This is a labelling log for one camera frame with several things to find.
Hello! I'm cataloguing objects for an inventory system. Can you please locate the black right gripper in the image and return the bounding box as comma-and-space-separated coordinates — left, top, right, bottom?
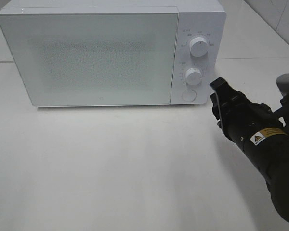
210, 77, 288, 144

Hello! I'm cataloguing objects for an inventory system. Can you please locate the round white door release button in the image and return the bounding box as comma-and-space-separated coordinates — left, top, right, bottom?
182, 90, 197, 102

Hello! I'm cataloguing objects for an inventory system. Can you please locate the white microwave door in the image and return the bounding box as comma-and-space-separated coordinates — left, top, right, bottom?
0, 13, 178, 107

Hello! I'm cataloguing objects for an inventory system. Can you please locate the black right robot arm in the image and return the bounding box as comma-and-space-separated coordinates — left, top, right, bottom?
210, 73, 289, 222

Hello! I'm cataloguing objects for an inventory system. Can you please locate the white lower microwave knob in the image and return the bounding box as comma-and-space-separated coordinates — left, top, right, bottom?
185, 68, 202, 86

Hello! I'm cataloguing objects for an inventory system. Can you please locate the white microwave knob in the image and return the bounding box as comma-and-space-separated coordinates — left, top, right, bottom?
188, 35, 209, 57
185, 68, 202, 86

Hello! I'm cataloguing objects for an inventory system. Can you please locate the white upper microwave knob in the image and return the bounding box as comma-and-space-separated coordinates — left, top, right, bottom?
188, 35, 209, 57

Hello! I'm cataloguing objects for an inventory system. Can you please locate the white microwave oven body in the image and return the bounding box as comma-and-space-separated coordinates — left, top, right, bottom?
0, 0, 226, 107

